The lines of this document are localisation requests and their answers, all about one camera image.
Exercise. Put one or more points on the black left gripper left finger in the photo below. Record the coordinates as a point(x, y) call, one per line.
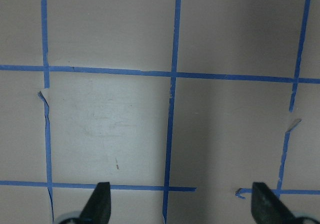
point(98, 207)

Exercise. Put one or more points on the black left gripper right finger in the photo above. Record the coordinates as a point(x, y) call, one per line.
point(266, 208)

